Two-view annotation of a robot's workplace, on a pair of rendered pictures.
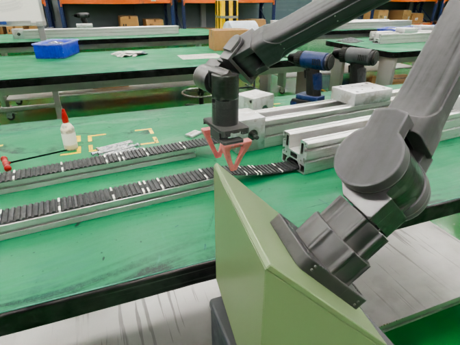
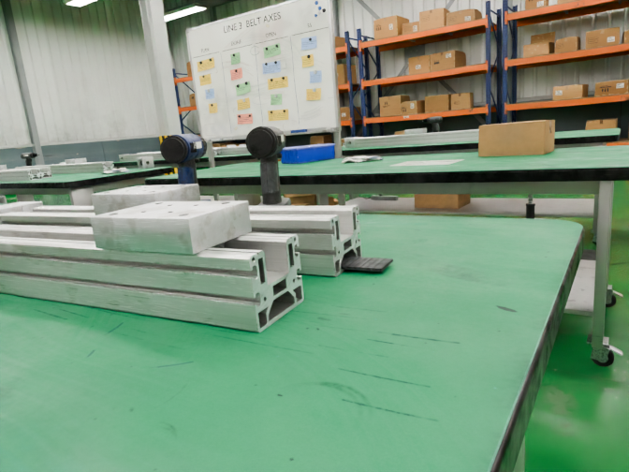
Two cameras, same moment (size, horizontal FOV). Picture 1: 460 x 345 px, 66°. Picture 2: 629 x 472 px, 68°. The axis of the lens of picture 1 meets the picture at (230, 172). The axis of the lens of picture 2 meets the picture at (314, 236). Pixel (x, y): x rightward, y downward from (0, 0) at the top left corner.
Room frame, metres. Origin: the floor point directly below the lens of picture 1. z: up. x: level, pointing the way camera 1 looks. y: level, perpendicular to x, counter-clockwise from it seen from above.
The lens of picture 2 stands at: (0.92, -1.32, 0.99)
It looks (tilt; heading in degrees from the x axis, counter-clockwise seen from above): 13 degrees down; 55
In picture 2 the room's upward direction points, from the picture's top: 5 degrees counter-clockwise
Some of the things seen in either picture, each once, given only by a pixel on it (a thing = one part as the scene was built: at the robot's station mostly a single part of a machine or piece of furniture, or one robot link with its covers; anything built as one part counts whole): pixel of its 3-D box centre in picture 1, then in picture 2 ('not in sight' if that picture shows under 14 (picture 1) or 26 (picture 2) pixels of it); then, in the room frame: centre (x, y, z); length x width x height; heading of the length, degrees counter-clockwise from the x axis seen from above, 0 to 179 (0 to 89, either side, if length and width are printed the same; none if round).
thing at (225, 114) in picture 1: (225, 113); not in sight; (0.74, 0.01, 0.95); 0.10 x 0.07 x 0.07; 27
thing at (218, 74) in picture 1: (223, 85); not in sight; (0.74, 0.01, 1.01); 0.07 x 0.06 x 0.07; 30
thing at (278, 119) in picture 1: (358, 111); (153, 232); (1.17, -0.44, 0.82); 0.80 x 0.10 x 0.09; 116
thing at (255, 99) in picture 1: (256, 107); not in sight; (1.19, -0.09, 0.83); 0.11 x 0.10 x 0.10; 41
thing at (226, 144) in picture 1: (231, 148); not in sight; (0.71, 0.00, 0.88); 0.07 x 0.07 x 0.09; 27
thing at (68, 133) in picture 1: (67, 129); not in sight; (0.94, 0.46, 0.84); 0.04 x 0.04 x 0.12
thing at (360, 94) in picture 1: (360, 97); (148, 207); (1.17, -0.44, 0.87); 0.16 x 0.11 x 0.07; 116
